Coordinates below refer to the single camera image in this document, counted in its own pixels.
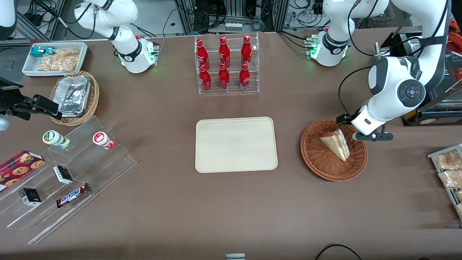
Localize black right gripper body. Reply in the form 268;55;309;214
0;77;34;121

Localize triangular sandwich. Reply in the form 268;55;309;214
319;129;350;162

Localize large brown wicker basket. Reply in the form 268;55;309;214
300;119;368;182

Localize grey metal snack tray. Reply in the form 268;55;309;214
427;144;462;221

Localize small tan wicker basket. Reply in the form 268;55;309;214
49;71;100;126

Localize beige plastic tray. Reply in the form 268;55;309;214
195;117;278;173

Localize white rectangular snack bin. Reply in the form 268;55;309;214
22;42;88;77

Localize clear bag of chips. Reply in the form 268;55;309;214
38;56;78;72
54;49;80;62

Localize green white snack packet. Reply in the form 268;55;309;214
30;47;55;57

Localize green lid drink cup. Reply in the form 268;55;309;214
42;130;71;150

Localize silver foil containers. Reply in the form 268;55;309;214
58;75;91;117

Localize red cookie box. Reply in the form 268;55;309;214
0;150;46;192

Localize black food warmer appliance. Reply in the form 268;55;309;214
374;7;462;127

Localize small black box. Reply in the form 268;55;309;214
53;165;74;185
19;188;42;207

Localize red lid drink cup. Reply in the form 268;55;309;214
92;131;115;150

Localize Snickers chocolate bar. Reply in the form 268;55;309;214
56;183;91;208

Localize clear acrylic stepped stand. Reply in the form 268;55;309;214
0;116;138;245

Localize red cola bottle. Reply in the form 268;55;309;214
239;64;251;91
196;39;210;70
199;64;212;91
241;35;253;67
219;36;231;68
218;63;230;90

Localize clear acrylic bottle rack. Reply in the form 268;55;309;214
195;32;260;95

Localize black floor cable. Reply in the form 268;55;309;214
315;244;363;260

